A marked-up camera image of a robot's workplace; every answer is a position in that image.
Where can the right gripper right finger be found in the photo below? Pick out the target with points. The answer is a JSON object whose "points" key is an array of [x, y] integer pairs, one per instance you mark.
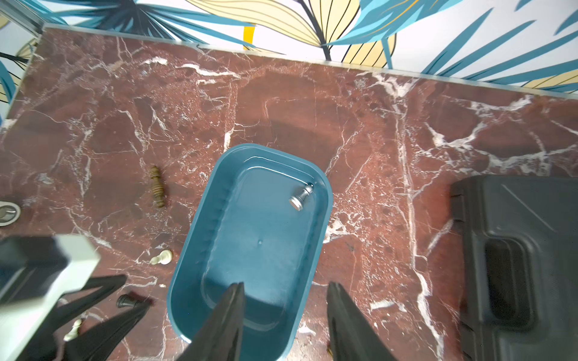
{"points": [[351, 336]]}

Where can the small white pawn left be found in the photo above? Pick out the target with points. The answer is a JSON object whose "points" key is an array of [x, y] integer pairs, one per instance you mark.
{"points": [[74, 332]]}

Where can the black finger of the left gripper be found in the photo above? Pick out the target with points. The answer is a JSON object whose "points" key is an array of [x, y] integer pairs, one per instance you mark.
{"points": [[99, 342], [42, 345]]}

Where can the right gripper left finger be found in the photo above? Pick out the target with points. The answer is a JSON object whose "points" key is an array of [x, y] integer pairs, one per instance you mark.
{"points": [[220, 338]]}

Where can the cream white pawn piece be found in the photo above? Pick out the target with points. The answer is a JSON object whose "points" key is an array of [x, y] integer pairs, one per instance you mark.
{"points": [[163, 258]]}

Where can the teal plastic storage box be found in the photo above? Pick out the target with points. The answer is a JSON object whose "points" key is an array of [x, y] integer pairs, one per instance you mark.
{"points": [[245, 230]]}

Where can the black lying chess piece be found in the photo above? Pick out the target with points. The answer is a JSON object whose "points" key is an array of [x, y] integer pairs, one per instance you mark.
{"points": [[127, 301]]}

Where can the brown wooden bishop piece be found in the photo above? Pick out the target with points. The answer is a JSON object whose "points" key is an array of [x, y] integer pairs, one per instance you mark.
{"points": [[157, 187]]}

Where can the silver metal pawn piece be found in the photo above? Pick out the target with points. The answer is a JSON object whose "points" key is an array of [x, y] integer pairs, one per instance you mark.
{"points": [[297, 201]]}

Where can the black plastic case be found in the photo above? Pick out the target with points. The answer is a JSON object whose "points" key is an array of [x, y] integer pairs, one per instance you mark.
{"points": [[519, 237]]}

